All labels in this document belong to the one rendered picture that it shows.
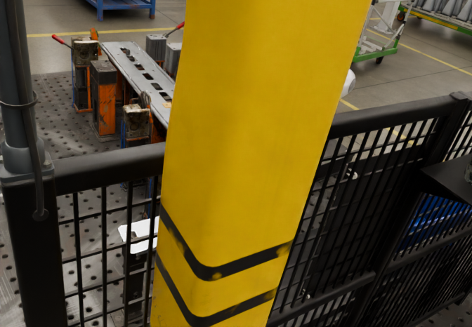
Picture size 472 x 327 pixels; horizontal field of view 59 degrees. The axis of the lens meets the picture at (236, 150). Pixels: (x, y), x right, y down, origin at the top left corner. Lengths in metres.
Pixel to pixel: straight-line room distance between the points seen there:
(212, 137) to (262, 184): 0.06
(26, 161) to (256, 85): 0.19
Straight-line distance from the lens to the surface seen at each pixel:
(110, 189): 1.70
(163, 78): 1.89
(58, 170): 0.37
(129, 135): 1.57
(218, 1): 0.27
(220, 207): 0.31
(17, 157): 0.35
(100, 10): 5.84
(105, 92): 1.89
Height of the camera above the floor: 1.77
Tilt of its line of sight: 32 degrees down
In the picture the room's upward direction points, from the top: 11 degrees clockwise
